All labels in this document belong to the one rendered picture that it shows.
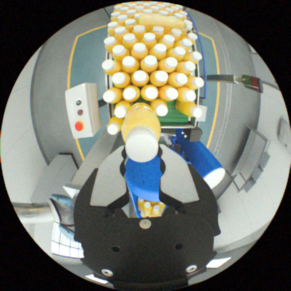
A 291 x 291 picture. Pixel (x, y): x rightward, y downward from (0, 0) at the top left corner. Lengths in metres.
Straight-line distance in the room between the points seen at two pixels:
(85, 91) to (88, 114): 0.08
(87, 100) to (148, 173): 0.35
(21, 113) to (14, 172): 1.26
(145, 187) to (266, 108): 3.57
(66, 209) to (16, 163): 2.35
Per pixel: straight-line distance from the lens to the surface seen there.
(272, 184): 3.56
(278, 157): 3.41
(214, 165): 0.79
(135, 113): 0.15
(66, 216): 0.50
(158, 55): 0.40
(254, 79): 0.46
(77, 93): 0.38
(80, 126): 0.38
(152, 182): 0.36
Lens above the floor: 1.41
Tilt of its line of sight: 58 degrees down
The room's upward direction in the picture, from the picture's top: 174 degrees clockwise
